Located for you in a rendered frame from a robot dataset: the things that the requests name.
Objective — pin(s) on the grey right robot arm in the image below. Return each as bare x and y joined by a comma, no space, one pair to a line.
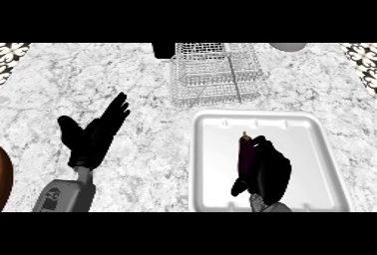
268,205

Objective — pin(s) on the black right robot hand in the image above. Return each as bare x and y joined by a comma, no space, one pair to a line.
271,172

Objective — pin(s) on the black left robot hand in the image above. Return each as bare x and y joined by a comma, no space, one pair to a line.
93,139

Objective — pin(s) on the dark purple eggplant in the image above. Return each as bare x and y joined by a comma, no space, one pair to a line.
246,156

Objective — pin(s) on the grey round object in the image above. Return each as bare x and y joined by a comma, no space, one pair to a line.
290,46

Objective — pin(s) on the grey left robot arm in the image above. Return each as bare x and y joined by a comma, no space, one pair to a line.
68,194

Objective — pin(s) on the brown round wooden object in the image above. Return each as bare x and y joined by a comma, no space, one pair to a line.
5,179

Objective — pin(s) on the white plastic tray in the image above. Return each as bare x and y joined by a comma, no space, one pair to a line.
303,159

